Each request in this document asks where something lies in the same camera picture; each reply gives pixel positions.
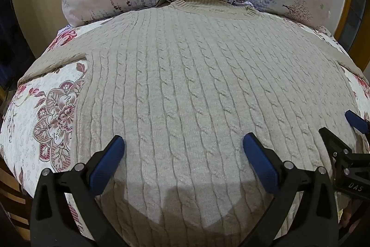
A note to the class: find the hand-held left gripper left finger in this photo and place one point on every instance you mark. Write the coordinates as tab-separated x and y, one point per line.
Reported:
107	164

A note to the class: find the person's right hand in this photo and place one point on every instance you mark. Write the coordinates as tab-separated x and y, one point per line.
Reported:
346	219

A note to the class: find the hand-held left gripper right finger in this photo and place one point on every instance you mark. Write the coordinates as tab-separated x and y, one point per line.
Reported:
260	164

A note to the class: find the dark furniture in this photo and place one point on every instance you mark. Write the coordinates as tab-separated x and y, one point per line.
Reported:
7	41

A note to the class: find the floral bed quilt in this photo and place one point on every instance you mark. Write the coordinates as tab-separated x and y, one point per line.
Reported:
27	131

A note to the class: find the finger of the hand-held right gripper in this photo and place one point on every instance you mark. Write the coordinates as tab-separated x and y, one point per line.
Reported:
357	121
332	139

